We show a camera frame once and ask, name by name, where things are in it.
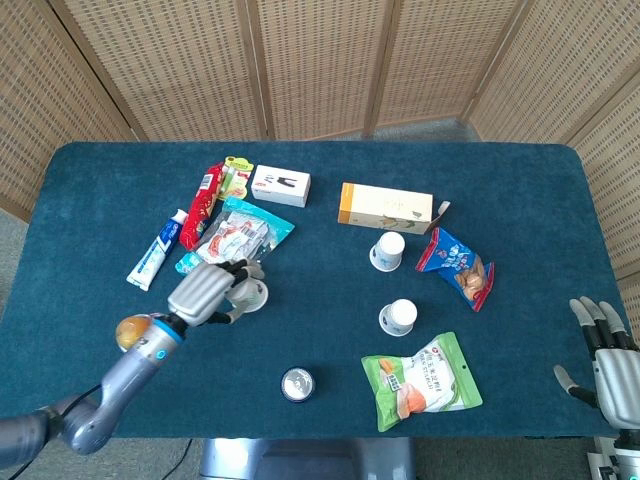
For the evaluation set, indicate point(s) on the long beige orange carton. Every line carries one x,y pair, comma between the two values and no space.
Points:
385,207

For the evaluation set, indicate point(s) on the white black floor equipment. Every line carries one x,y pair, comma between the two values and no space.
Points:
602,460

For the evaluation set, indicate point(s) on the small white cardboard box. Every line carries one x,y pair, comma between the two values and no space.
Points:
280,185

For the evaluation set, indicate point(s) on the white cup blue flower print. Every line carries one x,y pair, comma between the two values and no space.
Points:
387,251
398,317

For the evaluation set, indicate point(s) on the teal clear bag of sachets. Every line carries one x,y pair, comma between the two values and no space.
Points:
240,230

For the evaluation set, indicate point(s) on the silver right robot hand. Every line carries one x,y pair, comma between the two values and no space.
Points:
617,385

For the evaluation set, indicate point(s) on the white cup green fern print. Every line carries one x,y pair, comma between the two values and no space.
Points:
257,295

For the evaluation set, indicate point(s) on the green white corn starch bag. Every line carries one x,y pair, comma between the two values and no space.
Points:
425,385

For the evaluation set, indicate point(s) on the dark blue table cloth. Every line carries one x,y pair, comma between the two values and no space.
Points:
320,340

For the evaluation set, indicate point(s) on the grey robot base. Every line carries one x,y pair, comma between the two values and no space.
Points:
300,460

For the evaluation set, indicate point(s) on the orange jelly cup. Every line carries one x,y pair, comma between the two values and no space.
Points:
127,332

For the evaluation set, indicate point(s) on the blue drink can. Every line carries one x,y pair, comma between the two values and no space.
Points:
298,385

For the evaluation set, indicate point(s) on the blue red snack bag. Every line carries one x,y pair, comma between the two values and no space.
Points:
457,262

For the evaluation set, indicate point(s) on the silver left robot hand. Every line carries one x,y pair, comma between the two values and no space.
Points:
200,292

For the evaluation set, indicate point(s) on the red snack packet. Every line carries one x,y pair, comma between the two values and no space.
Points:
200,210

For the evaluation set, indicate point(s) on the blue white toothpaste tube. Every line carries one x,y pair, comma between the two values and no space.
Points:
155,252

